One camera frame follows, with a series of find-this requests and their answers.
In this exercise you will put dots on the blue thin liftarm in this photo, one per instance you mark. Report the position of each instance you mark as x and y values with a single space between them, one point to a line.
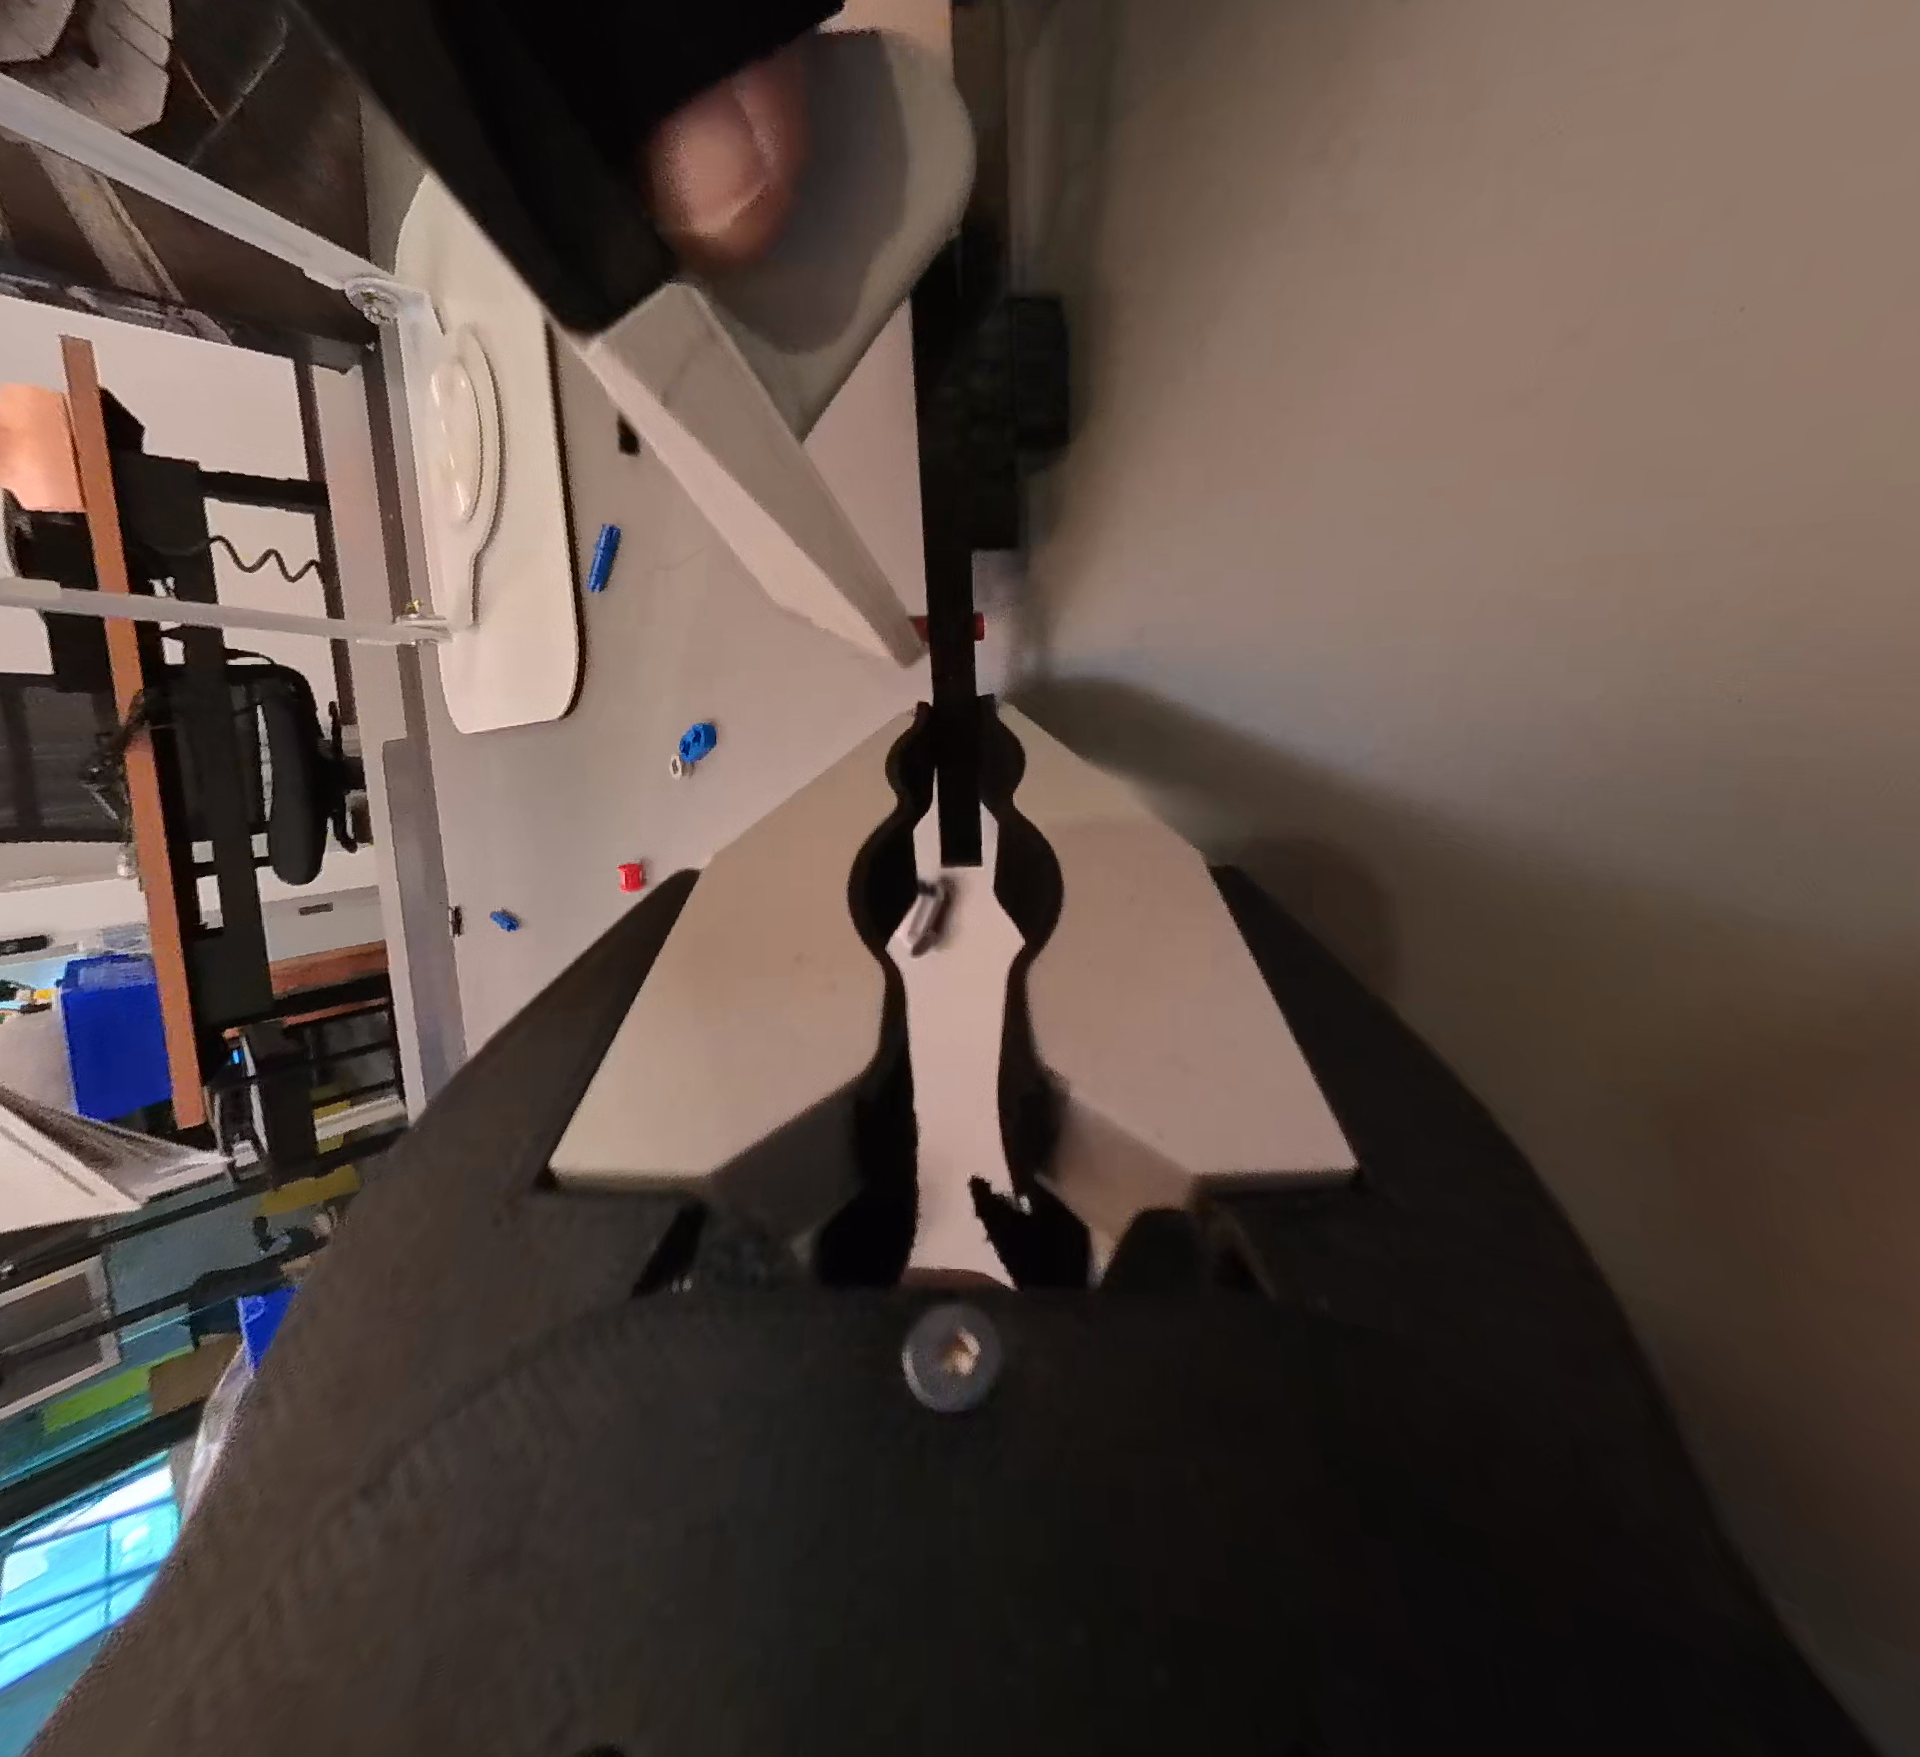
696 740

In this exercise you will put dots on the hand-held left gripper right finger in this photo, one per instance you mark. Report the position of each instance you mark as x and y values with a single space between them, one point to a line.
1184 1021

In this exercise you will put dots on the black office chair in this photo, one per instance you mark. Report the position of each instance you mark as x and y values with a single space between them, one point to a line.
263 766

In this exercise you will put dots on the person's right hand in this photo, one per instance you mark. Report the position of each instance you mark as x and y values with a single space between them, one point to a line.
735 174

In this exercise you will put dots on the light grey small connector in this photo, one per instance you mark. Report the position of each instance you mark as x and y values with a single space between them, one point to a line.
927 909

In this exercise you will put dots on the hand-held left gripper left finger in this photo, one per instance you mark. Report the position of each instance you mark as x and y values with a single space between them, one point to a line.
721 1021

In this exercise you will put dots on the blue storage crate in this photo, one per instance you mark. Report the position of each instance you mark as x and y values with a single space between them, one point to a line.
114 1037

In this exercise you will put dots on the instruction booklet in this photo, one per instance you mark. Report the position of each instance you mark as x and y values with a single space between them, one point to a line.
75 1165

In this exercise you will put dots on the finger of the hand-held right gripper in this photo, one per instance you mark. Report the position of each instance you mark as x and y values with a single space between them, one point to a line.
751 482

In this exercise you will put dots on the white stand base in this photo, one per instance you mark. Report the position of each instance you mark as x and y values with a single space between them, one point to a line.
516 588

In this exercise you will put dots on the blue long pin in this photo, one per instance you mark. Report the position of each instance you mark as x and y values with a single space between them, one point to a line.
604 559

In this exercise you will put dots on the long black beam assembly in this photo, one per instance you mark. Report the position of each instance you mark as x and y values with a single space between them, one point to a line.
960 467

